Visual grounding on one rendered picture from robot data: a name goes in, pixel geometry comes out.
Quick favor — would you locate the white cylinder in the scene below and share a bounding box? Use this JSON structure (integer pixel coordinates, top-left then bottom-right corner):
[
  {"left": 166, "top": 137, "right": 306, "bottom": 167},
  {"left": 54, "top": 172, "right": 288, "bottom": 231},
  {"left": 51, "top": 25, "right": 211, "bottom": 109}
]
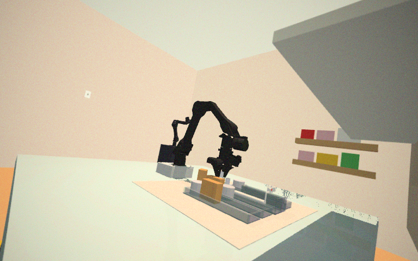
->
[
  {"left": 232, "top": 179, "right": 245, "bottom": 188},
  {"left": 222, "top": 184, "right": 235, "bottom": 197},
  {"left": 190, "top": 180, "right": 202, "bottom": 192}
]

